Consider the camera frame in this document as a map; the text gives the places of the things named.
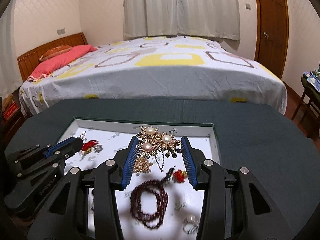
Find brown teddy bear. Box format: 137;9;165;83
2;94;14;112

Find red gift box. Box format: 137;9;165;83
3;101;20;121

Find grey wall socket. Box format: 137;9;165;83
57;28;66;35

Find wooden headboard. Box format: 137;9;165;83
17;32;89;82

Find pile of clothes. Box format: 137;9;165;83
303;70;320;93

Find green jewelry box tray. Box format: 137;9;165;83
58;119;220;239

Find brown wooden door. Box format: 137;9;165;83
255;0;289;78

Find wooden chair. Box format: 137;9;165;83
291;76;319;138

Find dark red bead bracelet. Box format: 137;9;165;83
129;166;177;230

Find triple pearl gold brooch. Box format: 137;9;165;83
134;126;181;173

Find bed with patterned sheet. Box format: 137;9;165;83
19;36;287;115

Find pink pillow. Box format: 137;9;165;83
27;45;97;82

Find red tassel charm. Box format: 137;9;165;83
79;131;103;159

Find dark green table cloth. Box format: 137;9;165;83
5;99;319;239

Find white curtains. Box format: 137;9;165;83
124;0;240;41

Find silver pearl ring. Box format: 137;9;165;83
183;214;200;235

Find red knot gold pendant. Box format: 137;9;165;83
172;170;188;183

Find orange cushion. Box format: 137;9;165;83
39;45;73;62

